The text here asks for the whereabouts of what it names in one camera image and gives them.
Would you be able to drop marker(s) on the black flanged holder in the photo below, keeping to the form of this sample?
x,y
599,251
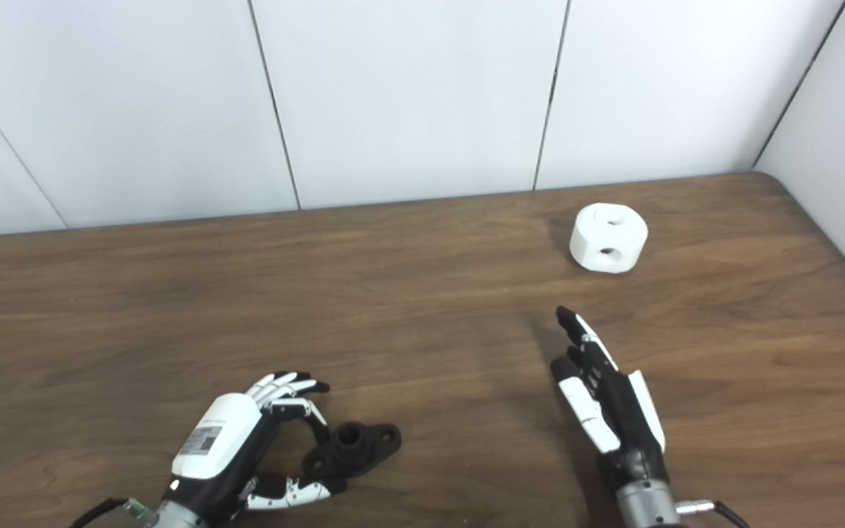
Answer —
x,y
364,449

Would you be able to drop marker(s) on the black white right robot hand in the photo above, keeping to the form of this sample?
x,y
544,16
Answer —
x,y
624,418

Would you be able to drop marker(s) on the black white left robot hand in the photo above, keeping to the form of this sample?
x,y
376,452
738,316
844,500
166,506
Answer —
x,y
217,440

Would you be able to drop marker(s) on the round white piece with holes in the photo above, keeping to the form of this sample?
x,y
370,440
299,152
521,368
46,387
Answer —
x,y
606,238

